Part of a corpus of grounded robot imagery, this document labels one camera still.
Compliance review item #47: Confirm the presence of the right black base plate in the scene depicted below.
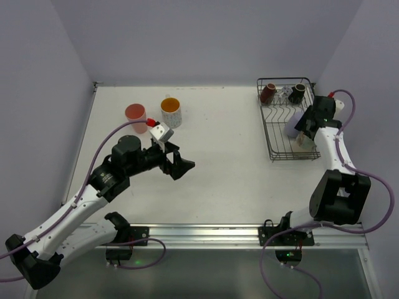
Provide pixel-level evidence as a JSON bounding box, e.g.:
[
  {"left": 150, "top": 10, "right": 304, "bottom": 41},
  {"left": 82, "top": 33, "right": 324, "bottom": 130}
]
[{"left": 257, "top": 216, "right": 315, "bottom": 247}]

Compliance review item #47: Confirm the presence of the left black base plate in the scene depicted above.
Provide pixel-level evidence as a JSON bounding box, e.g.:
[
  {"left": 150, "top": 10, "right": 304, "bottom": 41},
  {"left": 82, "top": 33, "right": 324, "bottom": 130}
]
[{"left": 127, "top": 226, "right": 150, "bottom": 247}]

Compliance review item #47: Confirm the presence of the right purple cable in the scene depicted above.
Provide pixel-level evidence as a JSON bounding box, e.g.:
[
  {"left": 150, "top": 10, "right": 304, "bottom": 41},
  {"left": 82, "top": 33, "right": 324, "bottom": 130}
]
[{"left": 260, "top": 89, "right": 395, "bottom": 299}]

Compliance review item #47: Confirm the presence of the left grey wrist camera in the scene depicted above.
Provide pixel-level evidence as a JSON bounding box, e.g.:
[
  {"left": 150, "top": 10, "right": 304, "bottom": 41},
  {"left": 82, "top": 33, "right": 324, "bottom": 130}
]
[{"left": 150, "top": 123, "right": 174, "bottom": 146}]

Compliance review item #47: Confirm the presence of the pink plastic cup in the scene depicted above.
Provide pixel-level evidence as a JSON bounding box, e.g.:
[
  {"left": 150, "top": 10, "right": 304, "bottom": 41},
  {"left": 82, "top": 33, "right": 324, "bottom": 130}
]
[{"left": 125, "top": 103, "right": 147, "bottom": 134}]

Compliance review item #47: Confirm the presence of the black wire dish rack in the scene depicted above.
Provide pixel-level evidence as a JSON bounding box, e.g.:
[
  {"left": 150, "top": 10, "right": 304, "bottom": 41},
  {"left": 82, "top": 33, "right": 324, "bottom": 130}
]
[{"left": 257, "top": 77, "right": 320, "bottom": 161}]

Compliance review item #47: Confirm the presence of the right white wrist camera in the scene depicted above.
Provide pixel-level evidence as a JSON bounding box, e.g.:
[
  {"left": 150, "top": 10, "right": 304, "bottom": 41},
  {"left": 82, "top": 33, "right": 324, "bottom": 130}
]
[{"left": 334, "top": 98, "right": 345, "bottom": 114}]

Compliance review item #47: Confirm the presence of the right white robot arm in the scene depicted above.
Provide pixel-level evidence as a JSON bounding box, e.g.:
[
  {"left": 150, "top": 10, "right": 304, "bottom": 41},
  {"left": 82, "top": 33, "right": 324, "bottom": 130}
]
[{"left": 278, "top": 96, "right": 371, "bottom": 231}]

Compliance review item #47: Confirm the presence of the black mug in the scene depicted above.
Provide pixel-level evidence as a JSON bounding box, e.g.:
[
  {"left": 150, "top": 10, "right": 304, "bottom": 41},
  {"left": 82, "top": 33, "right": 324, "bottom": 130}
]
[{"left": 288, "top": 83, "right": 306, "bottom": 105}]

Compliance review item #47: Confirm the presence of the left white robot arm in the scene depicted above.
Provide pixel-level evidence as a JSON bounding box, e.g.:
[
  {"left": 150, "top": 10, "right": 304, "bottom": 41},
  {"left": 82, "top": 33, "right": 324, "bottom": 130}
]
[{"left": 5, "top": 135, "right": 195, "bottom": 290}]

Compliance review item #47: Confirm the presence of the clear glass cup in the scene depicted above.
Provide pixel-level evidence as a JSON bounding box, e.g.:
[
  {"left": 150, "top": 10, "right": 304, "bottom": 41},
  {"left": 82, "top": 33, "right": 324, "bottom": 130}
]
[{"left": 276, "top": 85, "right": 292, "bottom": 101}]

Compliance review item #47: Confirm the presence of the lavender cup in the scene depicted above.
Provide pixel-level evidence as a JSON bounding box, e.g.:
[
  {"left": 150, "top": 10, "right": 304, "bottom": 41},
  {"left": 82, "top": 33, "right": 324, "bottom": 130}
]
[{"left": 284, "top": 112, "right": 304, "bottom": 138}]

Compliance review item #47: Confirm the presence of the aluminium mounting rail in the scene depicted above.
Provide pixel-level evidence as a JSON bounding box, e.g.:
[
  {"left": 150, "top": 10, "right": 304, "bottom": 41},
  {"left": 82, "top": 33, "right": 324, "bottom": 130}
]
[{"left": 130, "top": 224, "right": 368, "bottom": 250}]

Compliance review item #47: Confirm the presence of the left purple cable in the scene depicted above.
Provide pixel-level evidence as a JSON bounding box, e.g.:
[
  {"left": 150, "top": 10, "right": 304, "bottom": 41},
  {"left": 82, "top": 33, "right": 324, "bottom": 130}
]
[{"left": 0, "top": 117, "right": 166, "bottom": 281}]

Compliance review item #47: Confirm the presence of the brown ceramic cup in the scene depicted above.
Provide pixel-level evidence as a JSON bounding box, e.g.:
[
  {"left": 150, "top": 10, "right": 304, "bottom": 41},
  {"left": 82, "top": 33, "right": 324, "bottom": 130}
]
[{"left": 260, "top": 83, "right": 276, "bottom": 105}]

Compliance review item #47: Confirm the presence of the white patterned mug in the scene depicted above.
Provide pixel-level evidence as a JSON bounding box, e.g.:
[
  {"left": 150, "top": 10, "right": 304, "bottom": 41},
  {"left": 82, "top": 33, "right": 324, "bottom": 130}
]
[{"left": 160, "top": 95, "right": 182, "bottom": 129}]

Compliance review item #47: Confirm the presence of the purple cable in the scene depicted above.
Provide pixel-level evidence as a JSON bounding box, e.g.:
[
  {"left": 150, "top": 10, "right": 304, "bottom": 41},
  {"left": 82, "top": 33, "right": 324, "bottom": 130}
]
[
  {"left": 0, "top": 117, "right": 166, "bottom": 281},
  {"left": 260, "top": 89, "right": 395, "bottom": 299}
]

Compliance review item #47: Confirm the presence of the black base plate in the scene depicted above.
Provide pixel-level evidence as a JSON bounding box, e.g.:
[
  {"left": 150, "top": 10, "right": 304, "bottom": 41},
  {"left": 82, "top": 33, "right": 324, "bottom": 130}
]
[
  {"left": 257, "top": 216, "right": 315, "bottom": 247},
  {"left": 127, "top": 226, "right": 150, "bottom": 247}
]

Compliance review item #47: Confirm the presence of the beige patterned mug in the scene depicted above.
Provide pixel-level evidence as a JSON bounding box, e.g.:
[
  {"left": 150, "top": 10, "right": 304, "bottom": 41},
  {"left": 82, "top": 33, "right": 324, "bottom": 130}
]
[{"left": 292, "top": 132, "right": 316, "bottom": 153}]

